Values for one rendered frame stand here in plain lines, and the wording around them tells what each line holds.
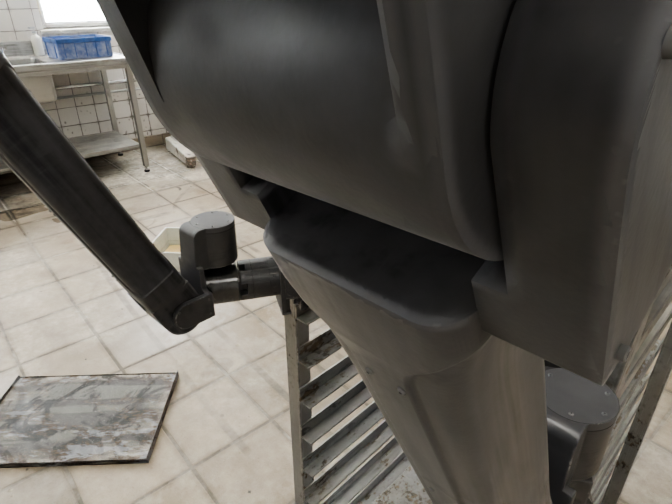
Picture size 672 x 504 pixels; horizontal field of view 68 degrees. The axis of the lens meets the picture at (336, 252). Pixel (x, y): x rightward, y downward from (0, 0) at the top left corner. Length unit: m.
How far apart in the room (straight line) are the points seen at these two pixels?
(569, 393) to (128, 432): 1.64
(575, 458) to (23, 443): 1.81
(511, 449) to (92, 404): 1.90
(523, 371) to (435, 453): 0.04
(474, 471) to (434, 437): 0.02
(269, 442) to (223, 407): 0.24
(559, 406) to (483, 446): 0.23
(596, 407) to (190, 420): 1.61
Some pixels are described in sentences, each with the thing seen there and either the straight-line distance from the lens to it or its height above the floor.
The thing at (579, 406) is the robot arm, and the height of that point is 1.07.
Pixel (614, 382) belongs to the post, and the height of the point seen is 1.01.
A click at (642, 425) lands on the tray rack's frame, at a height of 0.48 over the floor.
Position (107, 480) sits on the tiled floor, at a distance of 1.81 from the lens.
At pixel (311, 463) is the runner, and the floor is 0.50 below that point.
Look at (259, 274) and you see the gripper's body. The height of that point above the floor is 0.98.
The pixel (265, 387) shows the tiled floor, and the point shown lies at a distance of 1.95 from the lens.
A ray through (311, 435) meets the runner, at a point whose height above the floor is 0.59.
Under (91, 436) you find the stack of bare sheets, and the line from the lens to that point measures 1.93.
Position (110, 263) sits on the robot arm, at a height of 1.06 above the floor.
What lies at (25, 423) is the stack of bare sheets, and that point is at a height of 0.02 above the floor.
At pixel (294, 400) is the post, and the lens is 0.94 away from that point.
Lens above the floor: 1.32
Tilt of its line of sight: 28 degrees down
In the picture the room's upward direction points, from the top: straight up
